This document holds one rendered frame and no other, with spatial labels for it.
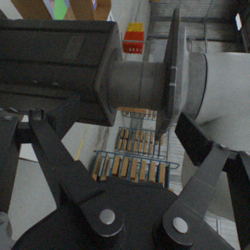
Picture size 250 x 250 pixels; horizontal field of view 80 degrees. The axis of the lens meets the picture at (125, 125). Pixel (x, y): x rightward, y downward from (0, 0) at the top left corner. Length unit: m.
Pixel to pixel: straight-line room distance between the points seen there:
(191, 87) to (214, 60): 0.07
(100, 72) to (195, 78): 0.17
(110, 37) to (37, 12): 0.30
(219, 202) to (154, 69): 0.31
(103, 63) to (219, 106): 0.22
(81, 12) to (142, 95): 0.64
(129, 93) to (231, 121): 0.20
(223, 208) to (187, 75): 0.29
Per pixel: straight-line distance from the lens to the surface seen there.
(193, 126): 0.17
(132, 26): 6.53
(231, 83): 0.32
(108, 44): 0.32
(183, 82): 0.29
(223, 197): 0.40
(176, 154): 9.66
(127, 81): 0.32
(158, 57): 4.42
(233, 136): 0.36
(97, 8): 1.19
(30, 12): 0.61
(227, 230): 10.06
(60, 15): 0.75
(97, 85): 0.26
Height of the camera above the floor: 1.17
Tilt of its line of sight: 9 degrees down
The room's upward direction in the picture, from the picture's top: 98 degrees clockwise
